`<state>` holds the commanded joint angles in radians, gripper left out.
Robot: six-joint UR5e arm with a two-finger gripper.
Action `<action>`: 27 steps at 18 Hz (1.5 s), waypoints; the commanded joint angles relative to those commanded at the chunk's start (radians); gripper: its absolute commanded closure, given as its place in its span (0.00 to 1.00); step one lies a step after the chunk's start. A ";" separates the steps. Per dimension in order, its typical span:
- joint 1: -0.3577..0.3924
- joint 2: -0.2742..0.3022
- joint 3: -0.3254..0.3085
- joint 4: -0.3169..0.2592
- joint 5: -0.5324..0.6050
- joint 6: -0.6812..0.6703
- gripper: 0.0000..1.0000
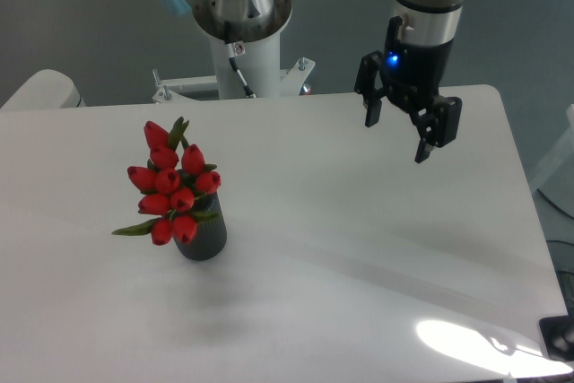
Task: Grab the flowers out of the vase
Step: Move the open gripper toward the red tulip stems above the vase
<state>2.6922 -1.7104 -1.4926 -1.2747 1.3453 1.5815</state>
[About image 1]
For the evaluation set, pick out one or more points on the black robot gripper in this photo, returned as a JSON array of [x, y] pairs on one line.
[[411, 75]]

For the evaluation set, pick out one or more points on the red tulip bouquet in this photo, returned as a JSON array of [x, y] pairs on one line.
[[178, 187]]

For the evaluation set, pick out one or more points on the dark grey ribbed vase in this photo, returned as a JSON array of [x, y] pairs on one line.
[[211, 235]]

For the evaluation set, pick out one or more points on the white object at right edge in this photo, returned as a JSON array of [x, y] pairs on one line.
[[559, 152]]

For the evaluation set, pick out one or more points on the black device at table corner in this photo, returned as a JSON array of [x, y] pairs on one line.
[[557, 333]]

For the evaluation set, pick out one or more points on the white chair back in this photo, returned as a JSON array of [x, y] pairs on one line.
[[46, 89]]

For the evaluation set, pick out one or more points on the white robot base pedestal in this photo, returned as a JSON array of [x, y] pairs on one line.
[[241, 70]]

